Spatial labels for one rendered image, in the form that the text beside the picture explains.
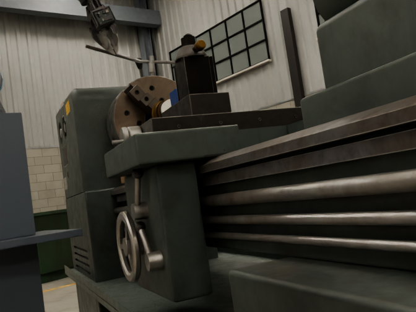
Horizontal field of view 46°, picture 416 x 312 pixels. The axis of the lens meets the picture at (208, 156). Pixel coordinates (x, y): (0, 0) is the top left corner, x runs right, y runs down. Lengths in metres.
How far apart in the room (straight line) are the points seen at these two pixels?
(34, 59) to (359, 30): 12.23
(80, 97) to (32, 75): 10.76
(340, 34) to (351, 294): 0.38
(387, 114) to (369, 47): 0.18
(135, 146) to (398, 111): 0.53
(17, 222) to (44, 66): 11.39
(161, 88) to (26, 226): 0.68
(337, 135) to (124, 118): 1.19
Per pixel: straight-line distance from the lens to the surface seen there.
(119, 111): 1.70
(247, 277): 0.69
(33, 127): 12.32
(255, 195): 0.78
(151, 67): 1.81
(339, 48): 0.73
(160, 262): 0.97
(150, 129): 1.04
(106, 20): 1.74
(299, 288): 0.58
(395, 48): 0.65
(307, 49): 9.96
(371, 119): 0.55
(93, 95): 1.86
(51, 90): 12.69
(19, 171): 1.46
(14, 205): 1.45
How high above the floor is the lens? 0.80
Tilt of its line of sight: 4 degrees up
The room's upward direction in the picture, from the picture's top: 8 degrees counter-clockwise
